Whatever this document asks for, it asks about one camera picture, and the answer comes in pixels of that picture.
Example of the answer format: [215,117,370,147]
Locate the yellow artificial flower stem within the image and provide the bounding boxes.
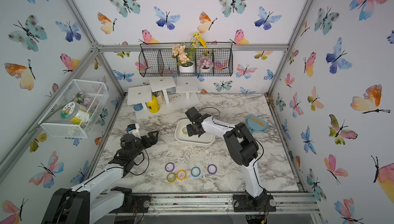
[187,32,208,59]

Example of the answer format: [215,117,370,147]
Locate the white tiered stand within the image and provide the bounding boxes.
[127,77,200,115]

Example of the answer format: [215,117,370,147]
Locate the pale green tape roll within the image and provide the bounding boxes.
[182,127,188,135]

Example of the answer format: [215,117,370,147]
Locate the clear acrylic wall box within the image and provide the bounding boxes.
[39,79,109,138]

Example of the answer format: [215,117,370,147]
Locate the glass jar behind bottle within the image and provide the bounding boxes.
[155,91,164,106]

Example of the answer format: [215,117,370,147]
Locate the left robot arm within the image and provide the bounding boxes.
[42,130,159,224]

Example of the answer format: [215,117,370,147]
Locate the round green lid jar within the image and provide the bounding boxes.
[60,102,80,120]

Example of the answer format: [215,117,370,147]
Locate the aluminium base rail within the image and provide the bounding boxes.
[61,192,321,216]

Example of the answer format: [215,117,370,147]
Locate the orange tape roll lower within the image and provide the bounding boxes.
[176,170,187,181]

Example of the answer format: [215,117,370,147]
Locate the yellow bottle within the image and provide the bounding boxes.
[146,95,160,113]

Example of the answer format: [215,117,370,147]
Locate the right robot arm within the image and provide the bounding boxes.
[185,107,277,214]

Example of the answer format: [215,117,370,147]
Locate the blue cup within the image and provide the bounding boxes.
[132,104,144,111]

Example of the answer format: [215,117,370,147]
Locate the blue tape roll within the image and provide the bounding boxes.
[190,166,201,177]

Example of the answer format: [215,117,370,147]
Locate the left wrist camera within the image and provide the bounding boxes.
[126,123,141,138]

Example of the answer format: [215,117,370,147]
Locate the black wire wall basket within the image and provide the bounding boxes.
[139,42,234,77]

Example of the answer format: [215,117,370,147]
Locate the white pot purple flowers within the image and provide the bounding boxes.
[197,55,214,73]

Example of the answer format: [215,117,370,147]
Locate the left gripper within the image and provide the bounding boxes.
[130,130,158,160]

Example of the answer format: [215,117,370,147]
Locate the purple tape roll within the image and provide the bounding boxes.
[207,163,218,175]
[165,162,175,173]

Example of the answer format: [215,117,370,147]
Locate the yellow-green tape roll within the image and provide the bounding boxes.
[166,173,177,183]

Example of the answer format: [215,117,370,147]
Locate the white pot peach flowers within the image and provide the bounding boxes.
[171,44,196,74]

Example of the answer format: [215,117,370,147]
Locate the white storage box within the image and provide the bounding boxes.
[174,119,215,148]

